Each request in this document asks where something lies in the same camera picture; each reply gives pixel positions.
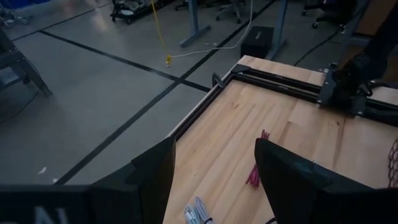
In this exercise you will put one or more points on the office chair base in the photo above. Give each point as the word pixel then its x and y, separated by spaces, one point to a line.
pixel 231 9

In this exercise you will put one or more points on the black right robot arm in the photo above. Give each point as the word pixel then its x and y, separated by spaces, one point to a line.
pixel 373 62

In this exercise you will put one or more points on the gray desk leg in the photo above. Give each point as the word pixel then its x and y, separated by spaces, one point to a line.
pixel 194 18
pixel 279 28

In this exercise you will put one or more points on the black box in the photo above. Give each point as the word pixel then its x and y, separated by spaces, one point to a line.
pixel 256 42

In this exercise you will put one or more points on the black rolling cart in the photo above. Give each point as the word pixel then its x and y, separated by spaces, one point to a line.
pixel 130 12

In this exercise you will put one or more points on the black aluminium table frame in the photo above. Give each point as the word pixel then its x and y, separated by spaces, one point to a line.
pixel 280 84

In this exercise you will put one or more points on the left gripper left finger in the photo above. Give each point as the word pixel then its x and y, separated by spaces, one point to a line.
pixel 146 193

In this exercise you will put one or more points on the black table clamp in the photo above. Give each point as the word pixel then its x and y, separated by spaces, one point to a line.
pixel 217 80

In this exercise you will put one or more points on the black office chair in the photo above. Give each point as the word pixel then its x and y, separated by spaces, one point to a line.
pixel 323 15

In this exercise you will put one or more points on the dark metal stand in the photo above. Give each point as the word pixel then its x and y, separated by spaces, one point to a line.
pixel 18 62

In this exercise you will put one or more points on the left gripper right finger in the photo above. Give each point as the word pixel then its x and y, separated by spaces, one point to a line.
pixel 295 193

